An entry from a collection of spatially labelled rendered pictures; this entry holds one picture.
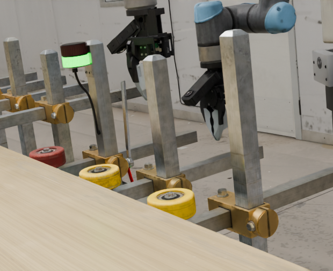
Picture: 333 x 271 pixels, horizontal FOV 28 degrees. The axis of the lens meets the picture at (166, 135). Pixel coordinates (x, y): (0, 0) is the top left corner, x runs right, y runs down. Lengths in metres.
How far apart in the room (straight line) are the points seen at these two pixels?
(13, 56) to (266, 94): 3.29
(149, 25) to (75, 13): 5.74
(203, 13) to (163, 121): 0.48
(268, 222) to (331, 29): 0.39
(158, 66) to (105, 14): 5.41
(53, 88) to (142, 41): 0.34
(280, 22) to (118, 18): 4.89
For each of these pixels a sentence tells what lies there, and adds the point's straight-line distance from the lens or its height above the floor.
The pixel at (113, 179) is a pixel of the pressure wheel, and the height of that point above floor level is 0.89.
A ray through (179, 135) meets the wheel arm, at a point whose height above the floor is 0.86.
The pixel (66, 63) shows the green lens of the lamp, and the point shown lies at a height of 1.10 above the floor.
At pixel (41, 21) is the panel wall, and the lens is 8.01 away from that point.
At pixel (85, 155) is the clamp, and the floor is 0.86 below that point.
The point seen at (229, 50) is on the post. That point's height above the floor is 1.13.
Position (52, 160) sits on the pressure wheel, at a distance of 1.52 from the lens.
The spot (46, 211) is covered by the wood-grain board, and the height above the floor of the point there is 0.90.
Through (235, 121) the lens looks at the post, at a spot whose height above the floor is 1.01.
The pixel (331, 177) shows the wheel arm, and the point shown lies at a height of 0.84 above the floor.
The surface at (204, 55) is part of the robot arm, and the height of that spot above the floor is 1.05.
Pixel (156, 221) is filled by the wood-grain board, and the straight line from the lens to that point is 1.04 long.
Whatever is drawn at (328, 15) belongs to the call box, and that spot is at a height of 1.19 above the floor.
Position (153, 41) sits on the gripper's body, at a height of 1.12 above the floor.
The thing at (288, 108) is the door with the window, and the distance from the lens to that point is 4.92.
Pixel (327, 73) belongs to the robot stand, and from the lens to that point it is 1.93.
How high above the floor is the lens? 1.27
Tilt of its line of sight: 14 degrees down
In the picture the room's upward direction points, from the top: 7 degrees counter-clockwise
